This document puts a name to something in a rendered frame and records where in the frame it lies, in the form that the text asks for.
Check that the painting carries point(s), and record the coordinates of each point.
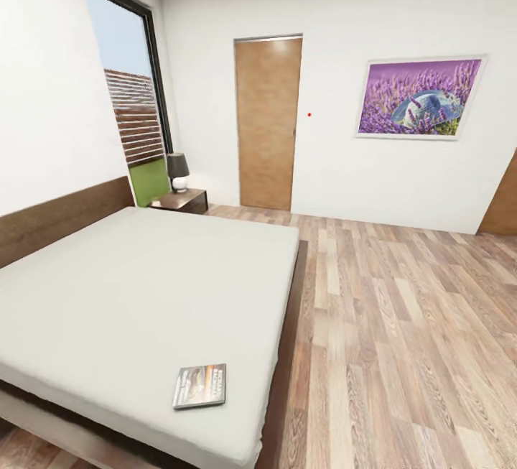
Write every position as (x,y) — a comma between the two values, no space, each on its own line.
(422,97)

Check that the fixed window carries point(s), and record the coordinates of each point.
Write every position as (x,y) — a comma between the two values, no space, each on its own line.
(127,44)

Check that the hardback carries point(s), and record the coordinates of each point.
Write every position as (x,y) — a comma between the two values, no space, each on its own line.
(200,386)

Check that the bed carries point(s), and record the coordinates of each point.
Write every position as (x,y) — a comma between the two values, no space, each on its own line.
(101,302)

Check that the table lamp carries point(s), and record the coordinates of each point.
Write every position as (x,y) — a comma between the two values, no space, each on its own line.
(177,168)

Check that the nightstand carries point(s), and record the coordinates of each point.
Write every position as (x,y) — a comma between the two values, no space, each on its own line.
(192,201)

